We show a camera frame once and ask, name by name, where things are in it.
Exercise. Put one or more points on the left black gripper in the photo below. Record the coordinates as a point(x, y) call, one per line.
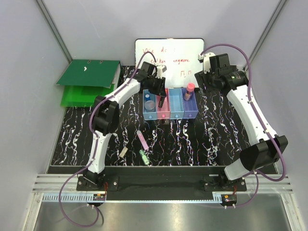
point(160, 90)

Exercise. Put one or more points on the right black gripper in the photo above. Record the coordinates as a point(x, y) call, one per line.
point(201, 78)

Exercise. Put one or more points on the light blue bin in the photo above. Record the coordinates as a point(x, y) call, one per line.
point(176, 103)
point(149, 115)

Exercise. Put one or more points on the orange black marker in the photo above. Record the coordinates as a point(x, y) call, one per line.
point(161, 100)

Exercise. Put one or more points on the small clear glue bottle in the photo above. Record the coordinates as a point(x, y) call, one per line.
point(149, 104)

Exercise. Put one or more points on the pink transparent stapler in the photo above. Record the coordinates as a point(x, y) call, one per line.
point(189, 91)

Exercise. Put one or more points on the white dry-erase board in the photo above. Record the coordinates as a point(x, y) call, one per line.
point(180, 56)

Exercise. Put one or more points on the pink bin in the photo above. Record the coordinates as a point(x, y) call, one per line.
point(164, 111)

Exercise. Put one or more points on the purple bin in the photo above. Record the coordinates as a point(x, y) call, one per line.
point(190, 106)

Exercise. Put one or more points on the pink eraser stick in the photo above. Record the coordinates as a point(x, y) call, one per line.
point(142, 140)

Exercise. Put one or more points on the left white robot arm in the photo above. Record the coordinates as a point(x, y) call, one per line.
point(104, 119)

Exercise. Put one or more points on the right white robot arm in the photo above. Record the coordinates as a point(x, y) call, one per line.
point(266, 145)

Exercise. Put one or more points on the black marble pattern mat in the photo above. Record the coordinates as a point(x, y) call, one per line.
point(215, 137)

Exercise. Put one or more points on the light green folder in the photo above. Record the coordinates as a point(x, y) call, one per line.
point(83, 96)

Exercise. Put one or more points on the beige correction tape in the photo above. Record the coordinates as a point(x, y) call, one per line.
point(123, 152)

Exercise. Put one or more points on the green white correction tape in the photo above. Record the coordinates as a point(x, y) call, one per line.
point(144, 157)

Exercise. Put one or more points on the right circuit board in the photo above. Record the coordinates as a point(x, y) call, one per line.
point(230, 198)

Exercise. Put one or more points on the circuit board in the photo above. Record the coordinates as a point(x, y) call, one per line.
point(230, 198)
point(99, 197)

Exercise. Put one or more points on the left circuit board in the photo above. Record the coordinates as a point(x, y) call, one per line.
point(99, 197)

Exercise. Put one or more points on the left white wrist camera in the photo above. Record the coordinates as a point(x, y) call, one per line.
point(160, 70)

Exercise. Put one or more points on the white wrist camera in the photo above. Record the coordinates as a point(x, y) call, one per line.
point(205, 60)
point(160, 70)

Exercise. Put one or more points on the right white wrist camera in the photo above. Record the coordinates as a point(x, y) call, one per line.
point(205, 60)

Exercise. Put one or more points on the green ring binder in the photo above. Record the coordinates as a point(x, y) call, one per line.
point(91, 73)

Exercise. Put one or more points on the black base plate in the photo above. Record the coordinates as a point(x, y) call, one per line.
point(155, 184)

